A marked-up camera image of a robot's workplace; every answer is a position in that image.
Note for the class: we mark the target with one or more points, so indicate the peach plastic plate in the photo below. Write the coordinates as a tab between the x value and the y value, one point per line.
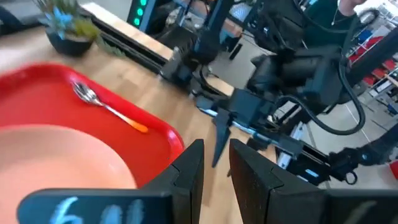
62	161

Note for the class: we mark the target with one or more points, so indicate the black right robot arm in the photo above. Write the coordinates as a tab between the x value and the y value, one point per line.
295	71

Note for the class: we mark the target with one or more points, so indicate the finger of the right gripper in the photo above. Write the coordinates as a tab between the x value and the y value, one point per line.
222	133

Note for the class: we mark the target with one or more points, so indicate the red plastic tray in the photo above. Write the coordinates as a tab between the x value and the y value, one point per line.
46	102

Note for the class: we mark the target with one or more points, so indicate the person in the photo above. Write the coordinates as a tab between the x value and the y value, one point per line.
323	28

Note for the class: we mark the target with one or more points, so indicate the panel with green lights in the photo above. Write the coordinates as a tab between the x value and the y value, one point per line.
140	12

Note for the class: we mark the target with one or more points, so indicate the potted succulent plant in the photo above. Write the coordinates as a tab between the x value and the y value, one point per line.
70	43

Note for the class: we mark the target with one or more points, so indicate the red container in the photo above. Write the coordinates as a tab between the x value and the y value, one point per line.
395	169

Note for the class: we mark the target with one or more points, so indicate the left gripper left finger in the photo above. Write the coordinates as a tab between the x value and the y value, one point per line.
186	186

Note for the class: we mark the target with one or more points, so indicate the white frame bracket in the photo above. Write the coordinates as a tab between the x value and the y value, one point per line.
284	160

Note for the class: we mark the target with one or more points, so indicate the black aluminium rig frame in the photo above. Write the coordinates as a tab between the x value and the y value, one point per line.
133	51

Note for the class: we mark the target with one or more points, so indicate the shelf with red bins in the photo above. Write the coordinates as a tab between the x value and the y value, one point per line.
377	73

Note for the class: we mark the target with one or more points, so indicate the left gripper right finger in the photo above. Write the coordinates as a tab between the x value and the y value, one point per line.
264	193

